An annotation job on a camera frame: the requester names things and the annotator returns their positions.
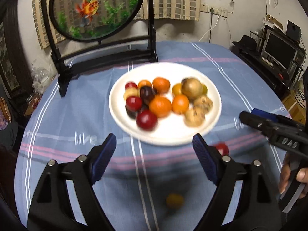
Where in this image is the large beige round fruit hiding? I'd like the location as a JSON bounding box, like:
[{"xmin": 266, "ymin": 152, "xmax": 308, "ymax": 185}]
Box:
[{"xmin": 193, "ymin": 95, "xmax": 213, "ymax": 114}]

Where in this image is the beige potato fruit front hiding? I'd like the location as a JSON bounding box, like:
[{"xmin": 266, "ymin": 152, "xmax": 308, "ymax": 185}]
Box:
[{"xmin": 181, "ymin": 77, "xmax": 203, "ymax": 101}]

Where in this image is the beige potato fruit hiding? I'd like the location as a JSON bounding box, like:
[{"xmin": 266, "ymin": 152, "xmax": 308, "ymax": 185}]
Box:
[
  {"xmin": 181, "ymin": 77, "xmax": 203, "ymax": 101},
  {"xmin": 184, "ymin": 107, "xmax": 205, "ymax": 127}
]

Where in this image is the smooth small orange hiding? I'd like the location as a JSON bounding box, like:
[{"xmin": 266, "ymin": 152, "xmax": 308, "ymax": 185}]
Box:
[{"xmin": 172, "ymin": 94, "xmax": 189, "ymax": 115}]

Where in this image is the yellow orange citrus fruit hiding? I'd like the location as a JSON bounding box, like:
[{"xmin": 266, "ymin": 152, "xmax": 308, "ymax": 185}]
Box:
[{"xmin": 172, "ymin": 83, "xmax": 182, "ymax": 97}]

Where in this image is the mandarin orange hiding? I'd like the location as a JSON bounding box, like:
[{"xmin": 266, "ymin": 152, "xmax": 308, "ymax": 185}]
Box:
[
  {"xmin": 149, "ymin": 95, "xmax": 172, "ymax": 118},
  {"xmin": 152, "ymin": 77, "xmax": 170, "ymax": 94}
]

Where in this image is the large red plum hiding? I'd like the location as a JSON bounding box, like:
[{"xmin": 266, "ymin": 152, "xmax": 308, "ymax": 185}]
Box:
[{"xmin": 136, "ymin": 110, "xmax": 158, "ymax": 131}]

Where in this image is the dark cherry front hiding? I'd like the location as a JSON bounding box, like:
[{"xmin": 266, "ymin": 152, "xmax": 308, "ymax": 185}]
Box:
[{"xmin": 139, "ymin": 85, "xmax": 155, "ymax": 105}]

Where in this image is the orange persimmon fruit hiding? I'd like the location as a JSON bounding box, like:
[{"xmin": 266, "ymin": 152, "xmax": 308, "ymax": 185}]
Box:
[{"xmin": 138, "ymin": 80, "xmax": 152, "ymax": 90}]

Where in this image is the red tomato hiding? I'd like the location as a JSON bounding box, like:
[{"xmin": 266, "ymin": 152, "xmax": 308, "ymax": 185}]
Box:
[
  {"xmin": 125, "ymin": 82, "xmax": 138, "ymax": 90},
  {"xmin": 125, "ymin": 96, "xmax": 143, "ymax": 112}
]

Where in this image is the large dark wrinkled fruit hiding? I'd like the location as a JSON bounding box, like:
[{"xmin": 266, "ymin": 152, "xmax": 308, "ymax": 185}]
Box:
[{"xmin": 125, "ymin": 105, "xmax": 149, "ymax": 119}]

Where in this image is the yellow pale pear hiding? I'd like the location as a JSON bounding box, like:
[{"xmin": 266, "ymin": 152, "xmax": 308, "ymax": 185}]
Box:
[{"xmin": 123, "ymin": 87, "xmax": 140, "ymax": 101}]

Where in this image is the person right hand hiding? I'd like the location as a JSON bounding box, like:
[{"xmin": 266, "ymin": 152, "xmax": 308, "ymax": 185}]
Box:
[{"xmin": 278, "ymin": 153, "xmax": 308, "ymax": 194}]

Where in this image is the white bucket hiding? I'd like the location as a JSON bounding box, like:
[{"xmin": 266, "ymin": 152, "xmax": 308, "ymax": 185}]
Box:
[{"xmin": 295, "ymin": 78, "xmax": 306, "ymax": 109}]

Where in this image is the red plum near plate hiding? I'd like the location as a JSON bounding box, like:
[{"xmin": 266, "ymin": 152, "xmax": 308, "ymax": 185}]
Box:
[{"xmin": 214, "ymin": 142, "xmax": 229, "ymax": 156}]

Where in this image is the green yellow citrus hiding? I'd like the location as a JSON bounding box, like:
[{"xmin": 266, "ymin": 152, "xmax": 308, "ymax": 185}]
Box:
[{"xmin": 202, "ymin": 84, "xmax": 208, "ymax": 95}]

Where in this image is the computer monitor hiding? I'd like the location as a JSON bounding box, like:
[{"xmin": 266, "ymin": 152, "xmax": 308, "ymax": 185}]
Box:
[{"xmin": 262, "ymin": 32, "xmax": 298, "ymax": 69}]

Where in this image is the beige potato fruit back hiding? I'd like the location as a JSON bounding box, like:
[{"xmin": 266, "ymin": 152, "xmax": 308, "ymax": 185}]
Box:
[{"xmin": 184, "ymin": 107, "xmax": 205, "ymax": 127}]

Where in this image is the small longan right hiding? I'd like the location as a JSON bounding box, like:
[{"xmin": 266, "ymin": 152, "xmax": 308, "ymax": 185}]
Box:
[{"xmin": 166, "ymin": 193, "xmax": 184, "ymax": 209}]

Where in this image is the black speaker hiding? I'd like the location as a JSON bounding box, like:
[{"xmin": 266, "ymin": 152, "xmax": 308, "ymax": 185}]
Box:
[{"xmin": 286, "ymin": 21, "xmax": 302, "ymax": 42}]

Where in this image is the white oval plate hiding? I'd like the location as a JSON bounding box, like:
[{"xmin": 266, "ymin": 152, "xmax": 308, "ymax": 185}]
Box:
[{"xmin": 109, "ymin": 63, "xmax": 222, "ymax": 146}]

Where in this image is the dark framed painting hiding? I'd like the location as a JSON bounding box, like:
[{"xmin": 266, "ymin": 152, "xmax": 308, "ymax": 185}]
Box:
[{"xmin": 0, "ymin": 0, "xmax": 33, "ymax": 95}]

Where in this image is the striped beige curtain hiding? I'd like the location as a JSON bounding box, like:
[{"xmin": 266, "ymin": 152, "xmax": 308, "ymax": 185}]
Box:
[{"xmin": 31, "ymin": 0, "xmax": 202, "ymax": 50}]

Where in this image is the round goldfish screen stand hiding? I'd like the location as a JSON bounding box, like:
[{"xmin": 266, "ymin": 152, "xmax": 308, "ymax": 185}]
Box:
[{"xmin": 41, "ymin": 0, "xmax": 158, "ymax": 97}]

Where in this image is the wall power strip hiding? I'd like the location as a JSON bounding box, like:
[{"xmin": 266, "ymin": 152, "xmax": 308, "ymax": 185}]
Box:
[{"xmin": 200, "ymin": 3, "xmax": 228, "ymax": 18}]

